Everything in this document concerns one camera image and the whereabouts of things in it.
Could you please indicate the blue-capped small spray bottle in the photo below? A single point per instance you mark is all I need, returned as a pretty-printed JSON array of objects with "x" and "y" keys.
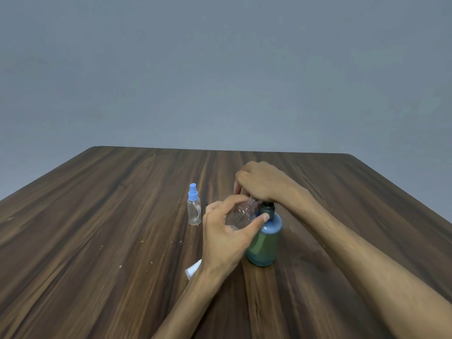
[{"x": 194, "y": 215}]

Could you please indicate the person's right forearm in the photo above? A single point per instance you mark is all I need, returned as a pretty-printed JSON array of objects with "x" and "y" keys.
[{"x": 370, "y": 264}]

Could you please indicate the blue green pump bottle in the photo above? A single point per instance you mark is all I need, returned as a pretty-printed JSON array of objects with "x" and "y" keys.
[{"x": 263, "y": 247}]

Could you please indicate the person's right hand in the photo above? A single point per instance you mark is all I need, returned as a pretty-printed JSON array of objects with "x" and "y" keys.
[{"x": 270, "y": 183}]

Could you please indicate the white spray cap with tube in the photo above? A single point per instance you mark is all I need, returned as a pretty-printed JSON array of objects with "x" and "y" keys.
[{"x": 192, "y": 270}]

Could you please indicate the person's left forearm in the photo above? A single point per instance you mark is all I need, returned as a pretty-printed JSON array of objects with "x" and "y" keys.
[{"x": 190, "y": 307}]

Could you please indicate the clear small bottle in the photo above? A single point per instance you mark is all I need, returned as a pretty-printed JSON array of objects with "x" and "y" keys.
[{"x": 242, "y": 215}]

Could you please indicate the person's left hand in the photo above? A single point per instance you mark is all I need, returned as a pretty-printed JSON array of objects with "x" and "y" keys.
[{"x": 222, "y": 247}]

